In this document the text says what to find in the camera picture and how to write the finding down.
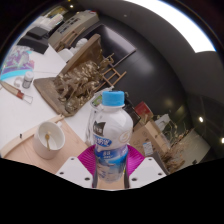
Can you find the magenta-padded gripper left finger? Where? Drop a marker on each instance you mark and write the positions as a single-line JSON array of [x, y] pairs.
[[76, 171]]

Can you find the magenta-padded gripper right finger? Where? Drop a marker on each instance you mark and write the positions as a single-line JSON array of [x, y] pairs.
[[146, 170]]

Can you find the white drink bottle blue cap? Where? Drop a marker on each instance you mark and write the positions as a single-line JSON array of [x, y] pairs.
[[112, 133]]

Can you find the light wooden drawing board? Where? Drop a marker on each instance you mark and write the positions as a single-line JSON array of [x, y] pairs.
[[73, 146]]

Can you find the brown cardboard box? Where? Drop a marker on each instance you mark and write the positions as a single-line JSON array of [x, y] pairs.
[[146, 136]]

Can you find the white cup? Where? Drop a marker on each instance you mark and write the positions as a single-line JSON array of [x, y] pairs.
[[43, 146]]

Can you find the red box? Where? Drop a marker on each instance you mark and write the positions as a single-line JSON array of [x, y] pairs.
[[143, 111]]

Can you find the white spray bottle green label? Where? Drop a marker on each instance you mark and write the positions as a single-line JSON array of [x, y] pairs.
[[96, 101]]

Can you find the driftwood sculpture on wooden base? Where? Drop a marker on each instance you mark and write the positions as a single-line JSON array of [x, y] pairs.
[[76, 80]]

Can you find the wooden paintbrush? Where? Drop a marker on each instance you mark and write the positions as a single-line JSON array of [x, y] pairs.
[[15, 91]]

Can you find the wooden easel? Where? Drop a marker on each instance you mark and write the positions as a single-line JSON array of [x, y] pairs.
[[113, 75]]

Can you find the small grey-lidded jar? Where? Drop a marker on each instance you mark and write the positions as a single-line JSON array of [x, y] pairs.
[[28, 80]]

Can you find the colourful printed book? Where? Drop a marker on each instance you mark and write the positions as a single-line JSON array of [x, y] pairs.
[[16, 63]]

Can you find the black box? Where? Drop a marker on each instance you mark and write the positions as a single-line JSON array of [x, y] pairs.
[[33, 38]]

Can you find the white cabinet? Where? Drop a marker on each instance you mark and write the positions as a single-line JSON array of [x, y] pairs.
[[73, 25]]

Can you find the long ceiling light panel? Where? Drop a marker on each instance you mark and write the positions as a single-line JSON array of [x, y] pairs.
[[180, 23]]

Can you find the dark wall screen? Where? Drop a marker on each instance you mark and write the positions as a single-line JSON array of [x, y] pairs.
[[113, 43]]

